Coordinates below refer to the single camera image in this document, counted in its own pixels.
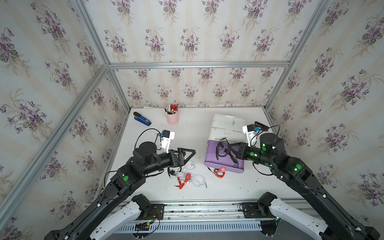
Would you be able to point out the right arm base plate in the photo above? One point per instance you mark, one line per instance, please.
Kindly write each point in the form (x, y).
(256, 210)

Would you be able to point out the white wired earphones coiled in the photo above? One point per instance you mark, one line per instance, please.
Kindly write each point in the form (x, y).
(199, 181)

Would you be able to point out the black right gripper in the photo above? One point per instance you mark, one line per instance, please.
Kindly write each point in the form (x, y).
(241, 150)

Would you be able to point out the purple top drawer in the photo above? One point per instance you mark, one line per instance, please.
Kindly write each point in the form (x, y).
(211, 161)

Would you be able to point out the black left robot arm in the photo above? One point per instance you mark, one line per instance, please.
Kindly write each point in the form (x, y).
(127, 179)

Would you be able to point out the black stapler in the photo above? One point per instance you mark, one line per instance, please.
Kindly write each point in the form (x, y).
(261, 126)

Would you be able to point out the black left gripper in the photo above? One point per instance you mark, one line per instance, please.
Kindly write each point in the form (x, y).
(179, 161)

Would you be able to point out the aluminium front rail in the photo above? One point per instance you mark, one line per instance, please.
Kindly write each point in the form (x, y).
(184, 211)

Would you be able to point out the pink pen cup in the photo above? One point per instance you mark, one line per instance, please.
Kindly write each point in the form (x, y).
(173, 119)

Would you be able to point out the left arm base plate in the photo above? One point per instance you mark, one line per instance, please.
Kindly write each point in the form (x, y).
(155, 211)

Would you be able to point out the black wired earphones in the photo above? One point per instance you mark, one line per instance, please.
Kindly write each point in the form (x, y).
(233, 158)
(224, 148)

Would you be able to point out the white drawer cabinet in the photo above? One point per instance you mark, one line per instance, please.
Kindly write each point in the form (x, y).
(229, 127)

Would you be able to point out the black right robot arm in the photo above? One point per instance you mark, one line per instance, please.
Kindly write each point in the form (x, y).
(335, 222)

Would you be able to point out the red wired earphones coiled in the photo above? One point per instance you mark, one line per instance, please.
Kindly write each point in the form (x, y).
(219, 173)

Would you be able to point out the blue stapler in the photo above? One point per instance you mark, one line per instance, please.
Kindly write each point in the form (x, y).
(140, 118)

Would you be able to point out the red scissors in cup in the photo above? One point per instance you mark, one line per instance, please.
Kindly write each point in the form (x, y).
(172, 109)

